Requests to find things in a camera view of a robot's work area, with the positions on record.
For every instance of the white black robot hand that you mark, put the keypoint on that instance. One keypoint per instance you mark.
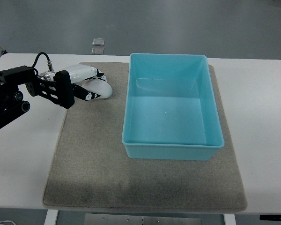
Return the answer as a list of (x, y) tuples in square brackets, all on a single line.
[(69, 81)]

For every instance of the white bunny toy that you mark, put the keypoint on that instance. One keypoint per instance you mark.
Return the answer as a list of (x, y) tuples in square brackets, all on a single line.
[(99, 88)]

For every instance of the blue plastic box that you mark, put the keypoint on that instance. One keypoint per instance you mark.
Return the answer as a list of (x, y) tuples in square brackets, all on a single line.
[(171, 111)]

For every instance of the lower floor plate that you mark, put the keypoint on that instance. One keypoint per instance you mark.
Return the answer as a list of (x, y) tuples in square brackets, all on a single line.
[(97, 51)]

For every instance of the grey felt mat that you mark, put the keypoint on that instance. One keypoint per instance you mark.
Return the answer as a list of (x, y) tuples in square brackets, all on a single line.
[(91, 170)]

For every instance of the white table leg left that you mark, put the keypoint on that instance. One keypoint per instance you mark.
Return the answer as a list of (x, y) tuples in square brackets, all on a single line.
[(51, 217)]

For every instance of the white table leg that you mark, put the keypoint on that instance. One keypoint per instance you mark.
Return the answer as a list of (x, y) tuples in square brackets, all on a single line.
[(229, 219), (51, 217)]

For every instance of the white table leg right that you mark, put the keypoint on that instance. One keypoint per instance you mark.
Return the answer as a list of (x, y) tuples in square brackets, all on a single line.
[(229, 219)]

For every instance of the black table control panel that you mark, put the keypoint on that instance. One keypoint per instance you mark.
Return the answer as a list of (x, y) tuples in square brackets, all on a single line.
[(270, 217)]

